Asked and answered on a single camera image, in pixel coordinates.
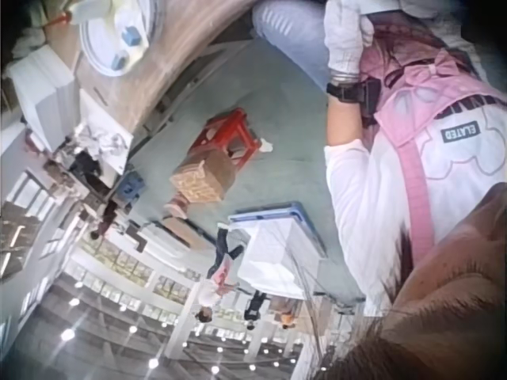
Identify storage shelf with goods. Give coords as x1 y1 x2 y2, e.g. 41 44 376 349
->
65 236 209 320

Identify white cluttered table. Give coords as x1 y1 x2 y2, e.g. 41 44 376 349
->
50 88 135 177

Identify blue pallet with white stack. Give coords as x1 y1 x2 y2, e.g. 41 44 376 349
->
227 200 330 301

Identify black wrist band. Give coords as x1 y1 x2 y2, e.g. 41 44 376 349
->
326 76 382 118

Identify red plastic stool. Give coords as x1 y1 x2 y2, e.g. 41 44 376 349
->
186 108 262 167

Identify white round tray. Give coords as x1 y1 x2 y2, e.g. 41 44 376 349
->
78 0 160 78

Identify brown cardboard box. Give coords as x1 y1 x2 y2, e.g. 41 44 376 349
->
169 150 235 203

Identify person's legs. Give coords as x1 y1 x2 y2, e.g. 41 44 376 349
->
250 0 331 82

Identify blue plastic stool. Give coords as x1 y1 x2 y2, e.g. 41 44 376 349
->
115 173 144 203

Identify flat cardboard carton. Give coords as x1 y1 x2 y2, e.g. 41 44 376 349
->
161 216 208 247

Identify wooden work table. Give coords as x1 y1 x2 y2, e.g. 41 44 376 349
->
74 0 257 138

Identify stack of white boxes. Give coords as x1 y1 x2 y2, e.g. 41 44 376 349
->
6 44 82 153

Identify person's left hand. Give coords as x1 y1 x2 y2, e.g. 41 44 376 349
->
323 0 375 80

